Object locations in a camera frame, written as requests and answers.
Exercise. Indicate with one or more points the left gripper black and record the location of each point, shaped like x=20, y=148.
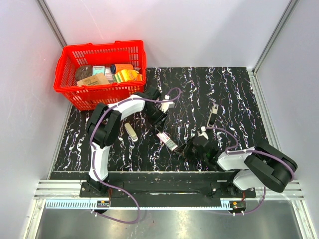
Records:
x=160, y=122

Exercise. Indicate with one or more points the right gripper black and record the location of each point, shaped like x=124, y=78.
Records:
x=184, y=149

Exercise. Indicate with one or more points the staple box red white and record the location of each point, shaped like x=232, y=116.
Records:
x=167, y=141

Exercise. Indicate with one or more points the pale green stapler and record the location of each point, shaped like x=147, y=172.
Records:
x=131, y=132

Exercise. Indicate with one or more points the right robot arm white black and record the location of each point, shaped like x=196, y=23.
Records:
x=257, y=166

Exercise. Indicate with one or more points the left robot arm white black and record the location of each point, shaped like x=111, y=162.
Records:
x=104, y=125

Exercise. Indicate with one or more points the black marble pattern mat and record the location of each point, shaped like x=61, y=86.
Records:
x=239, y=122

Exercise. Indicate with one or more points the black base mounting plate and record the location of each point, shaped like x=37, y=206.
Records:
x=168, y=190

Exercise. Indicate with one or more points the yellow orange snack box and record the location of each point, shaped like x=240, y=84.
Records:
x=128, y=76

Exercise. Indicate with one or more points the pink white small box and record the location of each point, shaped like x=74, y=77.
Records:
x=108, y=74

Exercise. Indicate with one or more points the orange can blue lid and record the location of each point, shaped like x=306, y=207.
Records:
x=115, y=68

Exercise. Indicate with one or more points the brown cardboard packet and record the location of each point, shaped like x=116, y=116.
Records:
x=97, y=79

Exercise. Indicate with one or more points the teal small box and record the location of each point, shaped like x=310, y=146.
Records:
x=98, y=69

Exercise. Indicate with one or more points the red plastic shopping basket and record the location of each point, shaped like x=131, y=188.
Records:
x=85, y=98

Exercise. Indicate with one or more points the brown round cookie pack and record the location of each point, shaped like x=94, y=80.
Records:
x=83, y=72

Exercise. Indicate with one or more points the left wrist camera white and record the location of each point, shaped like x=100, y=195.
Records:
x=166, y=104

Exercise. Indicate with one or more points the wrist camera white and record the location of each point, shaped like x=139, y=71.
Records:
x=166, y=104
x=202, y=132

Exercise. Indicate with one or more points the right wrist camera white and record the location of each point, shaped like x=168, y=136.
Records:
x=202, y=132

